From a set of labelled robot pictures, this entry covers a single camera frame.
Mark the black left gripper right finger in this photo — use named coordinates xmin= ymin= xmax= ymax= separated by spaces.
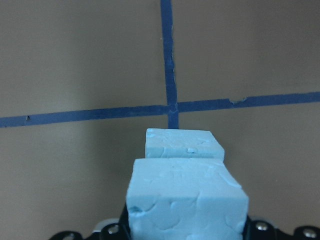
xmin=242 ymin=215 xmax=255 ymax=240

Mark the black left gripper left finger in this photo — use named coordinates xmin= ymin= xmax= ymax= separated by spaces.
xmin=119 ymin=206 xmax=132 ymax=240

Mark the light blue foam block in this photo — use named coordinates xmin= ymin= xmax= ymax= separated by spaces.
xmin=145 ymin=128 xmax=225 ymax=161
xmin=126 ymin=158 xmax=249 ymax=240

